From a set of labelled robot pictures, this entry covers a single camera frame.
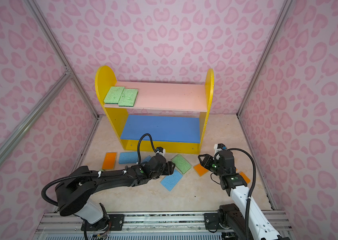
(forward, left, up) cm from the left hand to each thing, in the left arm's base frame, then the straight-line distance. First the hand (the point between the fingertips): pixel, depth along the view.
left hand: (173, 163), depth 84 cm
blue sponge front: (-7, +2, -8) cm, 11 cm away
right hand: (0, -14, +7) cm, 16 cm away
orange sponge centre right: (-1, -16, -8) cm, 18 cm away
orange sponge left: (+7, +41, -8) cm, 42 cm away
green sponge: (+2, -6, -7) cm, 9 cm away
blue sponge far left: (+8, +29, -7) cm, 31 cm away
